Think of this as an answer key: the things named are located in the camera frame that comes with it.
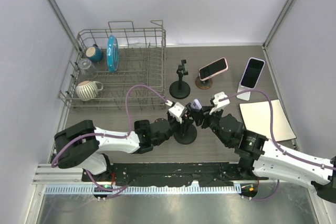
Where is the right aluminium frame post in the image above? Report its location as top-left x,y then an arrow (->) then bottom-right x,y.
263,0 -> 296,50

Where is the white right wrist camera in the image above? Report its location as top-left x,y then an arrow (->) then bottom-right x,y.
209,92 -> 230,115

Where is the lilac case phone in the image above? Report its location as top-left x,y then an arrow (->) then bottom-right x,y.
240,58 -> 265,89
190,99 -> 202,111

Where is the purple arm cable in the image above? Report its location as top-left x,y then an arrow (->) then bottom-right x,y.
50,84 -> 173,168
222,89 -> 336,171

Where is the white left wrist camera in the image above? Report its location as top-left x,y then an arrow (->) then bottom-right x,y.
165,100 -> 185,124

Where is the white flat board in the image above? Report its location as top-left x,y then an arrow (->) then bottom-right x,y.
239,99 -> 296,142

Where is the blue plate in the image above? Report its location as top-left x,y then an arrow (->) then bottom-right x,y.
106,35 -> 119,72

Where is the clear drinking glass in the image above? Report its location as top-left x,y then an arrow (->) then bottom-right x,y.
78,59 -> 98,78

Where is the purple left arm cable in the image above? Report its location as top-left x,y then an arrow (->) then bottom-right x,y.
50,84 -> 173,168

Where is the black phone stand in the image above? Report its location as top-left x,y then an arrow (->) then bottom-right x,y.
169,59 -> 191,100
173,115 -> 197,145

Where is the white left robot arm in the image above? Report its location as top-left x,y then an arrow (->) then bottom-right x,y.
51,117 -> 197,182

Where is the black front phone stand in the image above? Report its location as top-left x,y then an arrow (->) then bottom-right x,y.
169,59 -> 191,100

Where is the wooden round phone stand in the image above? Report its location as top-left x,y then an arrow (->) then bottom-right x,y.
195,77 -> 213,90

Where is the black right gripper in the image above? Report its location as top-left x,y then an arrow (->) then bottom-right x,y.
192,104 -> 231,146

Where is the white slotted cable duct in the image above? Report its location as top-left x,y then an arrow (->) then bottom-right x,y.
44,184 -> 241,195

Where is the left aluminium frame post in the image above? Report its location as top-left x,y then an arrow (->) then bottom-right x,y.
47,0 -> 82,52

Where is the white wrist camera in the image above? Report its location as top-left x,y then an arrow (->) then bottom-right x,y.
209,92 -> 230,115
165,100 -> 185,124

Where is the aluminium frame post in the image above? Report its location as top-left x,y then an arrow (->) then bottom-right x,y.
263,0 -> 296,50
47,0 -> 82,52

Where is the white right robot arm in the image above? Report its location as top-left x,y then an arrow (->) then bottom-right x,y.
186,103 -> 335,203

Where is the blue ceramic mug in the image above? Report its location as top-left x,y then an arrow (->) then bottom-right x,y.
86,44 -> 103,63

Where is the striped white mug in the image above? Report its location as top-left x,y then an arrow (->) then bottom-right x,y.
75,81 -> 104,101

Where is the pink case phone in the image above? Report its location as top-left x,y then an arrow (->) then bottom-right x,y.
198,57 -> 228,81

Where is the white angled phone stand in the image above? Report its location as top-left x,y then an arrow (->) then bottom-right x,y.
236,84 -> 252,101

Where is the grey wire dish rack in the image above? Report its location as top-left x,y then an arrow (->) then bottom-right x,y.
59,20 -> 166,109

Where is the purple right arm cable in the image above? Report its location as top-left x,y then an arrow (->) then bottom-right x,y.
222,89 -> 336,171

